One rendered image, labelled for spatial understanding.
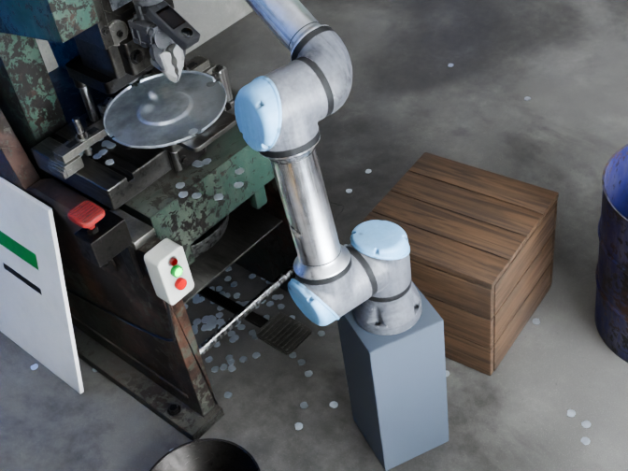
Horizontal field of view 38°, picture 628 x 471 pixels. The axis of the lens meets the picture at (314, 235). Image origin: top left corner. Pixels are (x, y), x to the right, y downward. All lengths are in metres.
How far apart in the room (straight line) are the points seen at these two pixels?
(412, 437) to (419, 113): 1.46
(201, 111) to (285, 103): 0.56
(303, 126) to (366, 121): 1.76
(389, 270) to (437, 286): 0.47
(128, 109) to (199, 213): 0.29
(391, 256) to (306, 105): 0.40
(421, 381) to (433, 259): 0.33
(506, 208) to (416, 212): 0.23
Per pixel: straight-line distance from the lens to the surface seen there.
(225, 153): 2.18
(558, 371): 2.47
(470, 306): 2.28
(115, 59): 2.05
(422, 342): 1.99
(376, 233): 1.84
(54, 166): 2.16
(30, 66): 2.25
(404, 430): 2.19
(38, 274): 2.48
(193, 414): 2.43
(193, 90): 2.16
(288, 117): 1.55
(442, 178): 2.48
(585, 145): 3.18
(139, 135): 2.07
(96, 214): 1.92
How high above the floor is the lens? 1.92
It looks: 42 degrees down
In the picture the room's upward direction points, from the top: 10 degrees counter-clockwise
